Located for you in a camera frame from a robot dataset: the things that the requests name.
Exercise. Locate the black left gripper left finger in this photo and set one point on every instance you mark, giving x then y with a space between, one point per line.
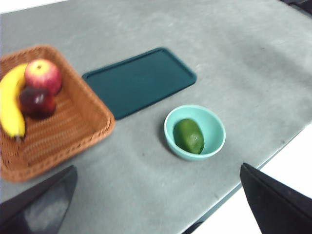
36 207

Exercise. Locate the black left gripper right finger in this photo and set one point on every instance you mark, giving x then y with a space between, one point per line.
275 204

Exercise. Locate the teal ribbed bowl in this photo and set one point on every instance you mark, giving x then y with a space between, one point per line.
209 122

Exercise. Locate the green avocado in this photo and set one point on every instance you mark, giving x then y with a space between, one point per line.
189 136

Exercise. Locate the brown wicker basket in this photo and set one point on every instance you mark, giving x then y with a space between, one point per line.
73 126

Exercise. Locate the yellow banana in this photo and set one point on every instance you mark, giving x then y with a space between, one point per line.
11 107

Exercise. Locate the dark purple plum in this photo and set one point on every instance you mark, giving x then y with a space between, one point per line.
36 102

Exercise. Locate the red apple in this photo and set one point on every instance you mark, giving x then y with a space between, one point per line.
44 75

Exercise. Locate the black rectangular tray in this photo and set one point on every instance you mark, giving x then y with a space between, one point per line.
139 83

